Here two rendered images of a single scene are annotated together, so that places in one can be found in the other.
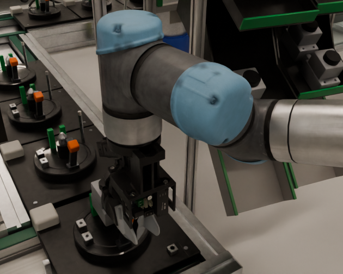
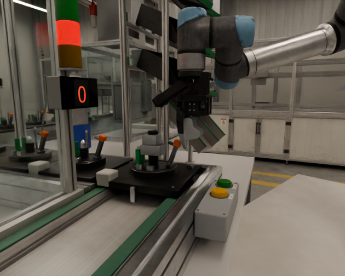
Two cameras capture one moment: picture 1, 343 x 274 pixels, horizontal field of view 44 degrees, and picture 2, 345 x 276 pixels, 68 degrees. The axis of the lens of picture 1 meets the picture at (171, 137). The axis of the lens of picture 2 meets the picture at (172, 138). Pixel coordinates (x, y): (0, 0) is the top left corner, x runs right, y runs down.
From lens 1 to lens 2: 0.64 m
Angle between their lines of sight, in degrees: 42
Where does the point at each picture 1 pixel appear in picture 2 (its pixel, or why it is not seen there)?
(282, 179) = (208, 136)
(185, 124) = (243, 33)
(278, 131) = (250, 56)
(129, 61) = (205, 19)
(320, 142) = (266, 54)
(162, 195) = (209, 101)
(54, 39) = not seen: outside the picture
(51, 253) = (132, 183)
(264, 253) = not seen: hidden behind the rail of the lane
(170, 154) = not seen: hidden behind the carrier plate
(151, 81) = (222, 22)
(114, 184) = (188, 98)
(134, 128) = (202, 58)
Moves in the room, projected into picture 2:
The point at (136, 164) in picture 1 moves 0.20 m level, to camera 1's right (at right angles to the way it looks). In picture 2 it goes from (205, 77) to (251, 79)
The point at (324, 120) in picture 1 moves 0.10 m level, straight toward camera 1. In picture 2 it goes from (264, 47) to (288, 41)
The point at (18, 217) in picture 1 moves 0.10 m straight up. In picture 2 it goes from (84, 184) to (82, 148)
